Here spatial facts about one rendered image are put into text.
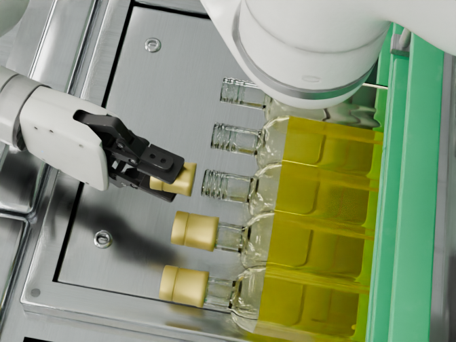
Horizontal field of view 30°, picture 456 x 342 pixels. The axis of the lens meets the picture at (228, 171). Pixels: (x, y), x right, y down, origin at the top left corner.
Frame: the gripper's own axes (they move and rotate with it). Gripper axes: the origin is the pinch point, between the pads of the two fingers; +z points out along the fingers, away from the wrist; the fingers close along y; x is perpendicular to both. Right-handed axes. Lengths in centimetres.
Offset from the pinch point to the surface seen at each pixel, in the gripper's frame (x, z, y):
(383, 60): 26.9, 16.2, -3.3
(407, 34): 23.1, 17.6, 7.4
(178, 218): -4.6, 4.1, 2.0
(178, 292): -11.3, 7.5, 1.4
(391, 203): 4.0, 22.7, 6.4
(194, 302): -11.4, 9.2, 0.7
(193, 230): -5.1, 6.1, 1.9
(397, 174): 7.3, 22.1, 6.4
